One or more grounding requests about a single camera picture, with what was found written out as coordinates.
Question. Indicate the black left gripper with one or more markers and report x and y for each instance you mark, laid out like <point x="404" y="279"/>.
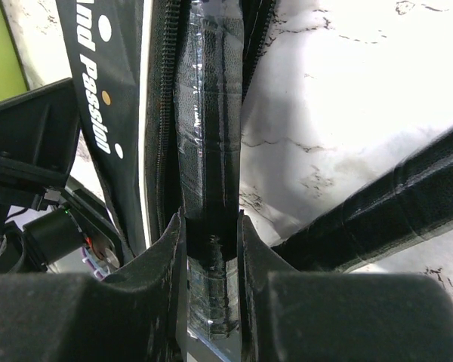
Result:
<point x="39" y="134"/>

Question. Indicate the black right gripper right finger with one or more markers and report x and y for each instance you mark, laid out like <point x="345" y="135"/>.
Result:
<point x="289" y="315"/>

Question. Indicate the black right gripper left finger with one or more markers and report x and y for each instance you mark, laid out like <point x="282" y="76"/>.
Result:
<point x="134" y="314"/>

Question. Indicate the black sport racket bag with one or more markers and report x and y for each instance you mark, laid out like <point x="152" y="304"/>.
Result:
<point x="123" y="57"/>

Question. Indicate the black-handled badminton racket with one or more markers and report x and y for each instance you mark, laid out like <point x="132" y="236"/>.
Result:
<point x="208" y="100"/>
<point x="409" y="204"/>

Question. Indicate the green vegetable tray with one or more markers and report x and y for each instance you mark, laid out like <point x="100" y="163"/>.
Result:
<point x="2" y="49"/>

